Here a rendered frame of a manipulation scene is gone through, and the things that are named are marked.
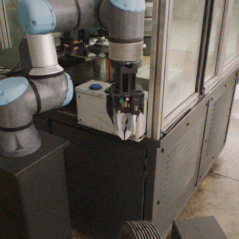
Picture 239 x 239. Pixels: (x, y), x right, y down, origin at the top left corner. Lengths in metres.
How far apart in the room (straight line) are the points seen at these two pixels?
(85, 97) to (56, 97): 0.14
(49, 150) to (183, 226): 0.71
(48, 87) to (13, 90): 0.12
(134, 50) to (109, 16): 0.09
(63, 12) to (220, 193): 1.69
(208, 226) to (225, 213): 1.56
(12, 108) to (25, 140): 0.12
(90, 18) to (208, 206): 1.53
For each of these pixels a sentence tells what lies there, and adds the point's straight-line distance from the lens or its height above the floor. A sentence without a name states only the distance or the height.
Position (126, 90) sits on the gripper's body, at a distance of 0.67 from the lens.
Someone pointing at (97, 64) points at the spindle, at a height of 0.88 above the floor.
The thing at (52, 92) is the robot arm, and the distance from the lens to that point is 1.03.
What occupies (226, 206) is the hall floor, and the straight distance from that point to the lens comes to 2.04.
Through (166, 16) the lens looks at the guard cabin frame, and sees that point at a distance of 0.96.
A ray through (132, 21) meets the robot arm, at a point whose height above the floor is 1.20.
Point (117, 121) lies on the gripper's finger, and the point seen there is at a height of 0.96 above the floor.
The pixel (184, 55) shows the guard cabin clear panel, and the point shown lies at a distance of 1.22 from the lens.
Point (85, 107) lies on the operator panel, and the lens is 1.15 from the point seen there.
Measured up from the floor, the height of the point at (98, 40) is 0.99.
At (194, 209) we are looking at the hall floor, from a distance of 1.96.
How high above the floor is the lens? 1.29
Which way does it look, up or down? 27 degrees down
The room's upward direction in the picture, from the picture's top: straight up
